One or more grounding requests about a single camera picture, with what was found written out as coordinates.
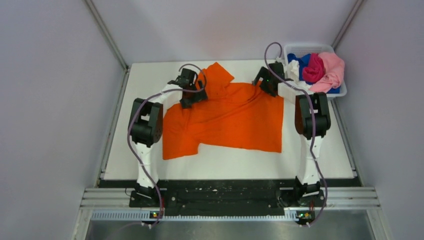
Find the orange t shirt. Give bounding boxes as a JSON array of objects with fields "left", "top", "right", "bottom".
[{"left": 162, "top": 62, "right": 284, "bottom": 160}]

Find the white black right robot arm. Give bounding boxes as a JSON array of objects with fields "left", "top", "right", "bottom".
[{"left": 252, "top": 61, "right": 331, "bottom": 207}]

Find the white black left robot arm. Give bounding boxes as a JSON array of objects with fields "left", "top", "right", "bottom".
[{"left": 126, "top": 63, "right": 208, "bottom": 208}]

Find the white t shirt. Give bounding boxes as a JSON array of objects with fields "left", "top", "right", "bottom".
[{"left": 285, "top": 60, "right": 311, "bottom": 92}]

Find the blue t shirt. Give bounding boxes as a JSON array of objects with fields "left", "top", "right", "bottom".
[{"left": 287, "top": 53, "right": 342, "bottom": 94}]

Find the white plastic laundry basket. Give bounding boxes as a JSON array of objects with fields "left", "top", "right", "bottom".
[{"left": 283, "top": 43, "right": 347, "bottom": 99}]

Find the magenta t shirt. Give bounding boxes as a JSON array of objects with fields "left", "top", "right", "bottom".
[{"left": 302, "top": 53, "right": 325, "bottom": 84}]

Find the pink t shirt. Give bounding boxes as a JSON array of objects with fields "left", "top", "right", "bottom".
[{"left": 309, "top": 52, "right": 345, "bottom": 93}]

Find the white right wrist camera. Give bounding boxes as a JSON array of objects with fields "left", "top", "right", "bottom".
[{"left": 275, "top": 57, "right": 286, "bottom": 66}]

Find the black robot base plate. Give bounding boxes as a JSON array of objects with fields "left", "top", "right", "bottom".
[{"left": 97, "top": 177, "right": 362, "bottom": 218}]

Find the aluminium frame rail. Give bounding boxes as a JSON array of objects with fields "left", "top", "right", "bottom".
[{"left": 71, "top": 186, "right": 393, "bottom": 240}]

